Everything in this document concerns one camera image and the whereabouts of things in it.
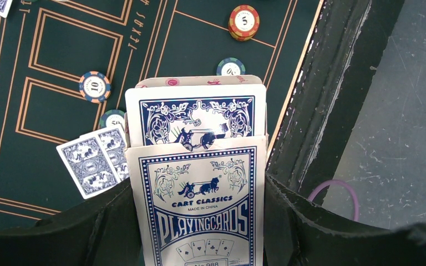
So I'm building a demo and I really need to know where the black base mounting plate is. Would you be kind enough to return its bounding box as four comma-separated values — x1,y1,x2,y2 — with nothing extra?
267,1,404,198

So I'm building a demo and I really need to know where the card protruding from box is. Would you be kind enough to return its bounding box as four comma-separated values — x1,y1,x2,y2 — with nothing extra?
125,84,266,151

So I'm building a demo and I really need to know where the orange red chip stack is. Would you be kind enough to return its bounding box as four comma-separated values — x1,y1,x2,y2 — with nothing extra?
228,4,260,42

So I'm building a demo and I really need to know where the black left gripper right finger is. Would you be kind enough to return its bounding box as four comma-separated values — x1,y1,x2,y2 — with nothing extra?
263,175,426,265

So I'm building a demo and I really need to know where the green blue chip stack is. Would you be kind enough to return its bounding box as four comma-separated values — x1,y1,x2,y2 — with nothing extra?
216,57,246,76

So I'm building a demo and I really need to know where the blue white card deck box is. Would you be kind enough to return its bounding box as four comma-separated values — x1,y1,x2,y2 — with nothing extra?
125,75,268,265

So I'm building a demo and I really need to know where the pink blue chips small pile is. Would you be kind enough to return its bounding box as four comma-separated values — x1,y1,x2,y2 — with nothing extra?
79,71,111,104

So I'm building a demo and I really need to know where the dark green poker mat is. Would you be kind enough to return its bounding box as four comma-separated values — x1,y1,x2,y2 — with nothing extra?
0,1,322,231

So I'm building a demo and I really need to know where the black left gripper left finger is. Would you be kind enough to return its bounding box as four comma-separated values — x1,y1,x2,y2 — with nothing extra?
0,179,141,265

